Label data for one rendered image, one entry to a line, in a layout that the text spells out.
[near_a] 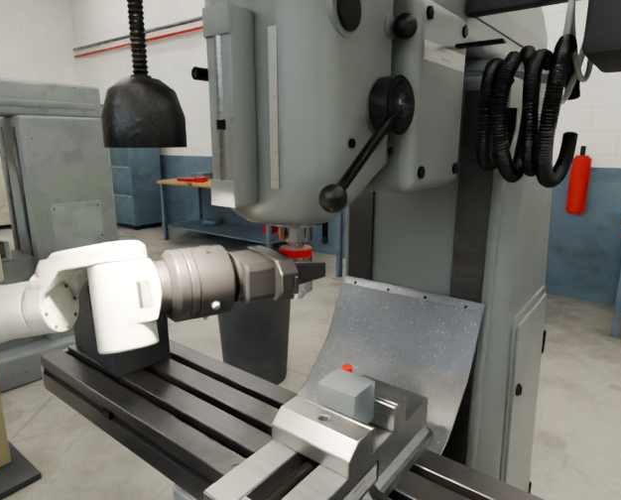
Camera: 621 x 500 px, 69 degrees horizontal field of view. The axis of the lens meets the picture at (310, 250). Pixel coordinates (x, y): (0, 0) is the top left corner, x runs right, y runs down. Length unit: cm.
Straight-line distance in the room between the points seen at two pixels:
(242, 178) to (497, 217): 52
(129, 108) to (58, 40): 1011
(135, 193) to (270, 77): 737
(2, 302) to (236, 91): 35
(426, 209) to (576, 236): 389
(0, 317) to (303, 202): 36
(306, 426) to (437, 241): 47
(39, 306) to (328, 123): 38
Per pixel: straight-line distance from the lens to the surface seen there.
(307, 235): 61
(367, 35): 59
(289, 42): 52
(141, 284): 53
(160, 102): 43
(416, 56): 65
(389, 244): 98
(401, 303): 97
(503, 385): 103
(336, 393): 63
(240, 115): 52
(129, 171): 782
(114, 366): 100
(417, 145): 65
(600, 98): 472
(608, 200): 470
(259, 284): 57
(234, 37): 53
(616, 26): 69
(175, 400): 90
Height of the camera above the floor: 141
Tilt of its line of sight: 13 degrees down
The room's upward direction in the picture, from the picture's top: straight up
